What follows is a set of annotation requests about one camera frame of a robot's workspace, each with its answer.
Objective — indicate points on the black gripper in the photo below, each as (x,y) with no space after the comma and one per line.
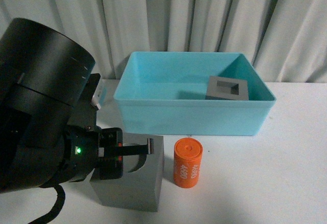
(86,150)

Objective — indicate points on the orange cylinder part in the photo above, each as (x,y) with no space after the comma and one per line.
(187,160)

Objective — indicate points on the gray block with round hole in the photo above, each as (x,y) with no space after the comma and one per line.
(140,184)

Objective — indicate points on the gray block with square hole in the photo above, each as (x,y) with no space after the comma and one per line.
(221,88)

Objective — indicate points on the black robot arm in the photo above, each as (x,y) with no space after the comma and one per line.
(49,134)

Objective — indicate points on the blue plastic box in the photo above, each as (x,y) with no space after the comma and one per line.
(164,93)

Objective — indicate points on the white curtain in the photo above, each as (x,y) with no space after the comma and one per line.
(285,40)

